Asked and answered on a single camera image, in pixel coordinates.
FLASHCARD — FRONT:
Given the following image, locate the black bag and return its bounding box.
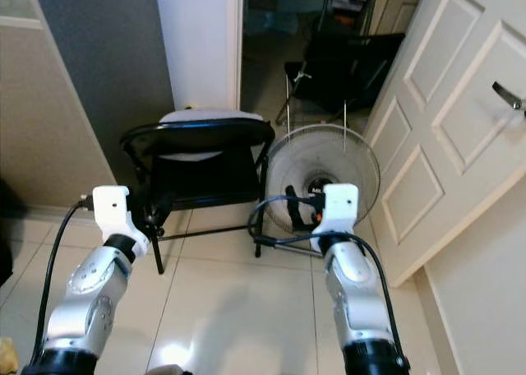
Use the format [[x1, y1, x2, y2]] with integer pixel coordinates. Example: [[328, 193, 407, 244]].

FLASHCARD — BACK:
[[0, 178, 16, 285]]

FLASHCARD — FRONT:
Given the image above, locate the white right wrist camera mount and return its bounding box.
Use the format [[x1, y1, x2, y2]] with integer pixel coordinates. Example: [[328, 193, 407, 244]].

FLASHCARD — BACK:
[[311, 183, 360, 252]]

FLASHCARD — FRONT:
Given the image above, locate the metal door handle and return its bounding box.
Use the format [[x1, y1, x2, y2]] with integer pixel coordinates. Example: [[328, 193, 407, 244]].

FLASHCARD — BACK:
[[491, 81, 526, 117]]

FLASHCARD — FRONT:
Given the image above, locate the black folding chair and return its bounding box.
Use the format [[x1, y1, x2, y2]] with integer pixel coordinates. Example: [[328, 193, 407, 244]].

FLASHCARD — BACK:
[[119, 118, 276, 275]]

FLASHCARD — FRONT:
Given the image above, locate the white door frame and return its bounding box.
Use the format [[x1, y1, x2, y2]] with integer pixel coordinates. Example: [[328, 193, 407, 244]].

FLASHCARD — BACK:
[[155, 0, 243, 113]]

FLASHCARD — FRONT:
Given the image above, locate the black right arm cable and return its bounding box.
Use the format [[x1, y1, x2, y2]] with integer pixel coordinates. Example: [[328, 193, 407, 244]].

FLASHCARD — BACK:
[[248, 194, 412, 372]]

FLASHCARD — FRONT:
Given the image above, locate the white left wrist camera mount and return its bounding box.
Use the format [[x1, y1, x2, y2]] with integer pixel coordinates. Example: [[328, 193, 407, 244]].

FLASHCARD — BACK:
[[92, 186, 149, 257]]

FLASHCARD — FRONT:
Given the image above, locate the beige wardrobe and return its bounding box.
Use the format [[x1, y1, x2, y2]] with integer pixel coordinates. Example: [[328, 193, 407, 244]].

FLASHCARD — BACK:
[[0, 0, 124, 211]]

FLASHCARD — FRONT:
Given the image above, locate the grey floor fan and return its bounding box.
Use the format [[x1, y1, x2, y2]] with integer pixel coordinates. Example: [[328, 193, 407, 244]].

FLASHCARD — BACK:
[[255, 124, 381, 257]]

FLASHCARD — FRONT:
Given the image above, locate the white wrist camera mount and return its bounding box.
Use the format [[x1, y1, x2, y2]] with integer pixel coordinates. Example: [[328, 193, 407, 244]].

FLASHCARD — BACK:
[[311, 183, 360, 252], [92, 186, 149, 257]]

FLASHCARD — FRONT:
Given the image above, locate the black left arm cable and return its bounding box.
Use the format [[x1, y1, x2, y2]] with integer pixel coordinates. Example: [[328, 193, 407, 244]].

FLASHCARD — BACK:
[[31, 196, 95, 372]]

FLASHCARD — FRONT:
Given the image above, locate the white panelled door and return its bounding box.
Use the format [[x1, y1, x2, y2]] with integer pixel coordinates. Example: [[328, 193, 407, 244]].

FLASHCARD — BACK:
[[362, 0, 526, 287]]

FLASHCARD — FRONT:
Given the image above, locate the black fabric chair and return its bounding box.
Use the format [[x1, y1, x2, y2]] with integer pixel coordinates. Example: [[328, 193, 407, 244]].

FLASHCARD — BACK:
[[284, 31, 406, 117]]

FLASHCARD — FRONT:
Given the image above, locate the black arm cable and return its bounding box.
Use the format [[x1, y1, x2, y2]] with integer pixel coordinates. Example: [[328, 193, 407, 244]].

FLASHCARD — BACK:
[[248, 194, 412, 372], [31, 196, 95, 372]]

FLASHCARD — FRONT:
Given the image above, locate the white cushion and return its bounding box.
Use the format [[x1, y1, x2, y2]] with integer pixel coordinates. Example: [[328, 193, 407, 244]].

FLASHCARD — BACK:
[[155, 108, 243, 162]]

